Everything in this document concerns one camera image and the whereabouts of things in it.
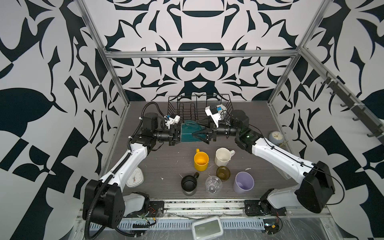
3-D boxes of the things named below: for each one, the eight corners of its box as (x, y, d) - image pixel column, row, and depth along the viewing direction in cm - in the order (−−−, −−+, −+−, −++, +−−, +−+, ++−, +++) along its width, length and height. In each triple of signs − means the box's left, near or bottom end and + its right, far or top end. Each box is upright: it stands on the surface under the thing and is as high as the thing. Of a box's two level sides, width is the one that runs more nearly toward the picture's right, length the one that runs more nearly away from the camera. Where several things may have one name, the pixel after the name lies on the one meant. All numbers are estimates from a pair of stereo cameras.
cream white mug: (215, 169, 89) (217, 161, 80) (213, 156, 94) (216, 147, 85) (232, 169, 89) (236, 161, 80) (230, 156, 94) (234, 147, 85)
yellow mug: (193, 171, 88) (193, 165, 80) (193, 154, 94) (193, 148, 87) (208, 171, 88) (209, 165, 80) (207, 154, 94) (208, 148, 87)
